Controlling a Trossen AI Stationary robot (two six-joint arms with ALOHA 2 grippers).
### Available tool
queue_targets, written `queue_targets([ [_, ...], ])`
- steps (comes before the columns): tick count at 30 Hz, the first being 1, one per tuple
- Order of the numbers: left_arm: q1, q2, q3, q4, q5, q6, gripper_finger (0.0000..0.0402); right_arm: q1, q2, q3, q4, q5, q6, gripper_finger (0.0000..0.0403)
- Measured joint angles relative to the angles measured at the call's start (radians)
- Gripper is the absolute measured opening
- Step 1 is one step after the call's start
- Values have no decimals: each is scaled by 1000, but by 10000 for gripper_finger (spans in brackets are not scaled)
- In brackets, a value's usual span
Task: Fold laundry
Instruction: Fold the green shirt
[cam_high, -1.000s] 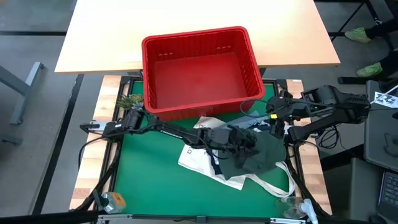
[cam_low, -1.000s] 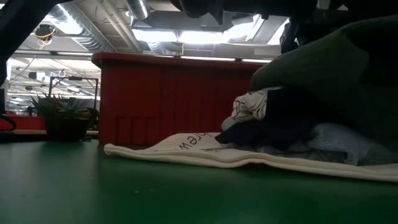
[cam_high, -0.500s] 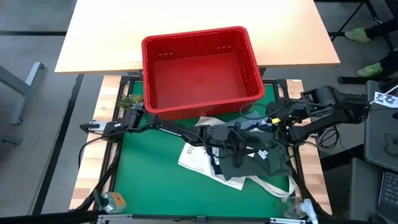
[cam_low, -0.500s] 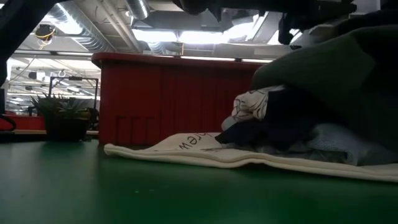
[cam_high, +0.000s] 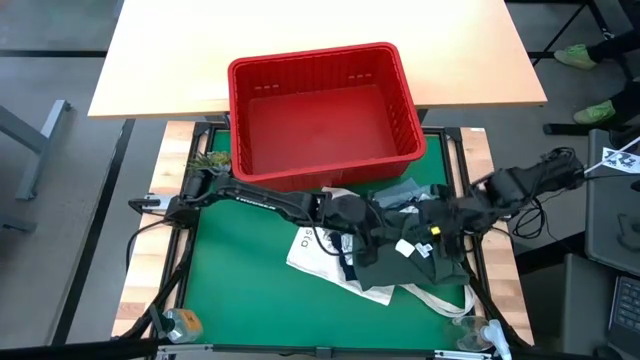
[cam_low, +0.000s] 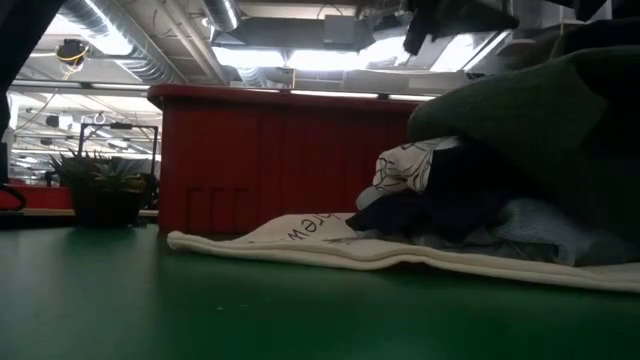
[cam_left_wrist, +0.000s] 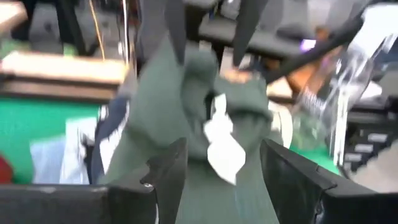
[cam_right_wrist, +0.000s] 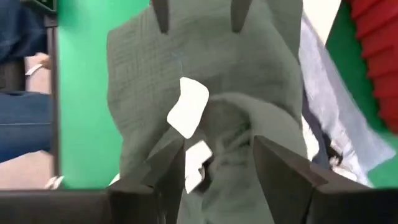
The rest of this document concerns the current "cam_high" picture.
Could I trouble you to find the grey box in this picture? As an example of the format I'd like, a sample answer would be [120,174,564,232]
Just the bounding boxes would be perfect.
[562,252,617,357]

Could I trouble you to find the black keyboard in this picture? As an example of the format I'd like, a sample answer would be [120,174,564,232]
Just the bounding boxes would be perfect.
[607,276,640,347]

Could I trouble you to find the small potted succulent plant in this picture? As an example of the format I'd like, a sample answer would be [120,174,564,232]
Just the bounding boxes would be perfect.
[187,151,234,176]

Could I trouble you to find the red plastic laundry basket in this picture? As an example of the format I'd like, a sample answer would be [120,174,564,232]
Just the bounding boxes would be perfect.
[227,42,428,194]

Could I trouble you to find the light blue denim jeans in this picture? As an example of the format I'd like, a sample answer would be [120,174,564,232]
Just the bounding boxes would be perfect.
[372,177,435,210]

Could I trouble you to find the grey cabinet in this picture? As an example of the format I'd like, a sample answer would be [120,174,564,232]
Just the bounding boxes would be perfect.
[584,128,640,277]

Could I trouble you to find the cream printed tote bag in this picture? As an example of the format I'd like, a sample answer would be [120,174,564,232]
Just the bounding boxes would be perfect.
[285,185,476,319]

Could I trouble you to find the clear bottle with orange label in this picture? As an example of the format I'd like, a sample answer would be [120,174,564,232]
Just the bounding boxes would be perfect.
[149,302,205,345]

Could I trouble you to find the black looped wrist cable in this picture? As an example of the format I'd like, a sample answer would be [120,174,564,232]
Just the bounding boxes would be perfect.
[294,199,359,257]

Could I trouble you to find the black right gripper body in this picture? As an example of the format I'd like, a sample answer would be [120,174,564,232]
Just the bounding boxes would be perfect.
[418,185,484,262]

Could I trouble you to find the grey metal desk leg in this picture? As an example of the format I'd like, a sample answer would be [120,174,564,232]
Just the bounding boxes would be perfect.
[0,98,72,201]

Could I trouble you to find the dark green garment white label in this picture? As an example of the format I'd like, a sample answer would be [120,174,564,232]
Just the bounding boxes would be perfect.
[358,199,472,292]

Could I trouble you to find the small metal bracket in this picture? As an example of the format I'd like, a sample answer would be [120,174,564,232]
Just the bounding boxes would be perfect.
[128,193,171,214]

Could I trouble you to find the green table mat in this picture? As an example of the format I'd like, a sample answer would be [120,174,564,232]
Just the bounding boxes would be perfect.
[182,130,469,351]

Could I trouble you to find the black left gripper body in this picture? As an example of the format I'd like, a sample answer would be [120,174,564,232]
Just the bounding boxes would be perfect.
[319,194,387,242]

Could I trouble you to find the light wooden desk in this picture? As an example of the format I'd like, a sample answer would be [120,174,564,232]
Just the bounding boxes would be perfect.
[88,0,549,121]

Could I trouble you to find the person's leg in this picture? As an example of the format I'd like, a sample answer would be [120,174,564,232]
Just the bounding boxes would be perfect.
[587,27,640,65]
[610,82,640,126]

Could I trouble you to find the white tag with black pattern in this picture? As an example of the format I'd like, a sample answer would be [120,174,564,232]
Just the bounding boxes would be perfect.
[602,147,640,175]

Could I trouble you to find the black metal floor stand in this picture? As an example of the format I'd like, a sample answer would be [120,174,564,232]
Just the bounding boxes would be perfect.
[529,0,640,137]

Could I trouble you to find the person's shoe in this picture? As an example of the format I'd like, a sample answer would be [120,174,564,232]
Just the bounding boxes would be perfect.
[553,43,599,71]
[573,99,617,126]

